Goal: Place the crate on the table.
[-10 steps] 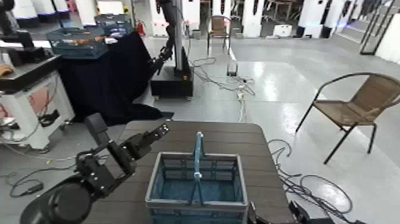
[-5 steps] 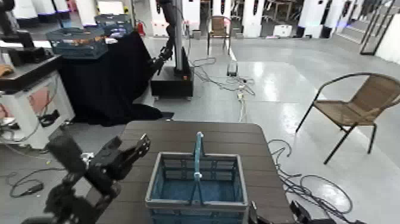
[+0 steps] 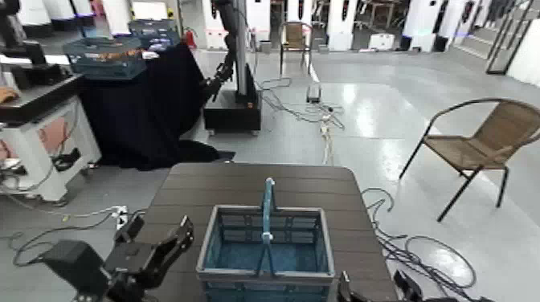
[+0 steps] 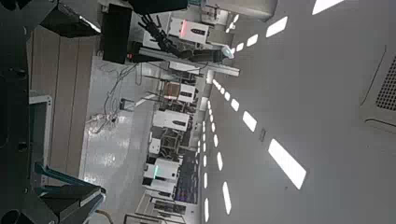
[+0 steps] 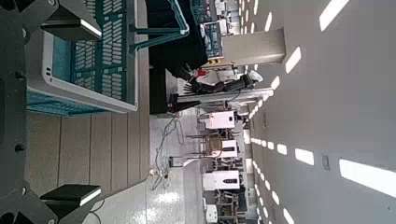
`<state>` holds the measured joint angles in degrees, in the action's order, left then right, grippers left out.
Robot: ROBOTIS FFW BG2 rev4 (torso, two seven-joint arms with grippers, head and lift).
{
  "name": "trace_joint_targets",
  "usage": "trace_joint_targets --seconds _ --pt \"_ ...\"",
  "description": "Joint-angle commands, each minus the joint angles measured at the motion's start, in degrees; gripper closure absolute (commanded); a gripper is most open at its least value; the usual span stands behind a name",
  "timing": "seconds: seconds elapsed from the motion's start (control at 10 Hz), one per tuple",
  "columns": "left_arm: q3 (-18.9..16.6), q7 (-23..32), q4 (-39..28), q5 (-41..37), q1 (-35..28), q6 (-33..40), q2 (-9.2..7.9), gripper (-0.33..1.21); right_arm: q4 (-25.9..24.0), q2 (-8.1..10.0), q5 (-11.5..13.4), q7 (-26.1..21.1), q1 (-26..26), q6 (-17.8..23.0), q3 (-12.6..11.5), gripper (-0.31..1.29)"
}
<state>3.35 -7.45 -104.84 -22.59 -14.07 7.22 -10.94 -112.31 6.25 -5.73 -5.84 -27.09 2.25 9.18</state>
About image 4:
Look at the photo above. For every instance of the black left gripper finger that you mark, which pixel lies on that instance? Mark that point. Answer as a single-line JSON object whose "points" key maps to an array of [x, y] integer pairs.
{"points": [[68, 26], [71, 199]]}

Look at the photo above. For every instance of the small grey floor device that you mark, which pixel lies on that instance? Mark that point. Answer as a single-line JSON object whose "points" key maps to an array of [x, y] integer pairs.
{"points": [[126, 104]]}

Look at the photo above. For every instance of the white kiosk with black panel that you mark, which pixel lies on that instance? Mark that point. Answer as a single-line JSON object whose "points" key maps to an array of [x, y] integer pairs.
{"points": [[190, 31], [165, 169], [186, 93], [171, 120]]}

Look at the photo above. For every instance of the small white box unit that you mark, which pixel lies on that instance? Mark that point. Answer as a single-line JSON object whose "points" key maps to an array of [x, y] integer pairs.
{"points": [[154, 146]]}

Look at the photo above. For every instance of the white ceiling light panel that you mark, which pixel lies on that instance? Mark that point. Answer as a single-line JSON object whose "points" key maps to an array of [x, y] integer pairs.
{"points": [[277, 27], [249, 121], [286, 163], [323, 5]]}

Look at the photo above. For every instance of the ceiling air conditioner cassette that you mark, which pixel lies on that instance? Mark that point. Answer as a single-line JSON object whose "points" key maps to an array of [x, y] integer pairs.
{"points": [[383, 93]]}

